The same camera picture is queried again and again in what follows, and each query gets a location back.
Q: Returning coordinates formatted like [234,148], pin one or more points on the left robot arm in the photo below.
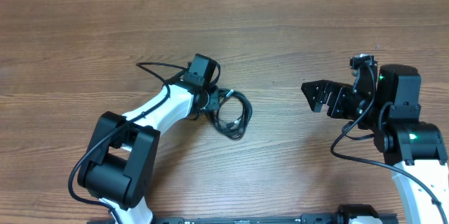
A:
[116,170]

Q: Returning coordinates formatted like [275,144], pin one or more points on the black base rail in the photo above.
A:
[345,214]

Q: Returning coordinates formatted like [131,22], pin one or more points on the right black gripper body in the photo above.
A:
[337,99]

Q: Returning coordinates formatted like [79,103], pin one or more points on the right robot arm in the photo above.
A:
[385,101]

